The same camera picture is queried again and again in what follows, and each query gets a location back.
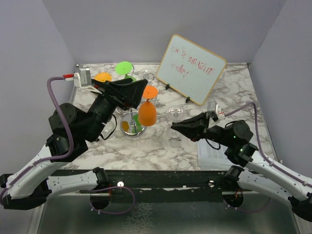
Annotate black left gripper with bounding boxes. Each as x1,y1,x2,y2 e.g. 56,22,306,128
86,78,150,141

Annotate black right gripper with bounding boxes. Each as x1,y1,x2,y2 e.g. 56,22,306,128
172,111,233,147

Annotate clear wine glass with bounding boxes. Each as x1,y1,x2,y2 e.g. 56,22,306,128
100,119,117,141
138,68,155,83
166,106,186,148

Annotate orange wine glass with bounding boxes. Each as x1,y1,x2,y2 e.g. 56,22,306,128
138,85,158,127
94,72,112,82

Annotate green wine glass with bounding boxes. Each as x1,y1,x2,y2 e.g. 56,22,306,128
115,61,137,81

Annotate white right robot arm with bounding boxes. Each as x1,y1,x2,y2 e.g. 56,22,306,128
171,113,312,222

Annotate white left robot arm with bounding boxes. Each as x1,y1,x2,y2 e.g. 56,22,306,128
0,78,148,210

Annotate chrome wine glass rack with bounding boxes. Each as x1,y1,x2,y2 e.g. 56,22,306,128
114,63,156,138

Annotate printed paper sheets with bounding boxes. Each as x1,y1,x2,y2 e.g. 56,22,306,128
197,139,234,171

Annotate yellow framed whiteboard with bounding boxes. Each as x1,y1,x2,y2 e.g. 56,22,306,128
156,34,227,105

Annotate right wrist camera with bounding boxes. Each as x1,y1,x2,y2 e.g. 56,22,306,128
207,101,225,122

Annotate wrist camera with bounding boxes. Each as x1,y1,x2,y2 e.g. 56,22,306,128
62,67,101,94
207,101,225,122

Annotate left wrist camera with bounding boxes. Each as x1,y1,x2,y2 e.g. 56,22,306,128
62,67,101,94

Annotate black front mounting rail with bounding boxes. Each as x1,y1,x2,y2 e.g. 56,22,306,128
56,170,254,203

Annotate aluminium table edge rail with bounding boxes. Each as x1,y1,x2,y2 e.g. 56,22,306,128
27,86,77,234

